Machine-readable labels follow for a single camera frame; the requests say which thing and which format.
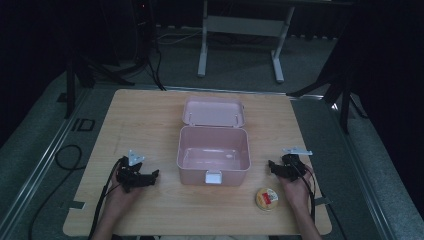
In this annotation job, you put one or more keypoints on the black tripod stand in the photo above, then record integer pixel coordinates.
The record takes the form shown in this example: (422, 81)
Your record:
(83, 76)
(340, 96)

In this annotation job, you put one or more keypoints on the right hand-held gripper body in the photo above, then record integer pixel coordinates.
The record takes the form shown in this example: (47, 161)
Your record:
(293, 166)

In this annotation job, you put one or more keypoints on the person's right hand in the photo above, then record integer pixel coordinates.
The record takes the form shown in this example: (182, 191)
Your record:
(296, 193)

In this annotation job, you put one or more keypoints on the dark computer tower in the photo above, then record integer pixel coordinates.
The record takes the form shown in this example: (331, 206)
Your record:
(143, 30)

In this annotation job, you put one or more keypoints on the black tape floor marks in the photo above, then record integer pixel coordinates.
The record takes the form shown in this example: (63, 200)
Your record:
(83, 124)

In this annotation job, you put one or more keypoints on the person's light clothing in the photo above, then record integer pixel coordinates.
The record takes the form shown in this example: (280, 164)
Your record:
(213, 237)

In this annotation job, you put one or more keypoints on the pink plastic storage box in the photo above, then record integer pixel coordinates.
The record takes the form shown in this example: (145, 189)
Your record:
(213, 156)

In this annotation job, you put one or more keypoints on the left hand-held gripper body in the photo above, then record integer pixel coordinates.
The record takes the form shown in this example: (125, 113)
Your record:
(129, 173)

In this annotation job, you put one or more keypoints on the grey tape piece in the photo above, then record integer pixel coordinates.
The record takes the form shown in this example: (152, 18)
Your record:
(322, 201)
(76, 205)

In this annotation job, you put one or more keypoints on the round yellow tin red label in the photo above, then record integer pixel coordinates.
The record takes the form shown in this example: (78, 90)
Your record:
(267, 199)

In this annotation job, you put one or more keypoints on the person's left hand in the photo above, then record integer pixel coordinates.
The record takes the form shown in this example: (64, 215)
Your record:
(120, 196)

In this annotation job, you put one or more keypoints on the white metal desk frame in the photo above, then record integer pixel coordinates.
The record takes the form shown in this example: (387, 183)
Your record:
(243, 26)

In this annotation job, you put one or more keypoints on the metal floor rail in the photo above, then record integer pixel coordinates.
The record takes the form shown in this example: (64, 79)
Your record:
(36, 173)
(363, 186)

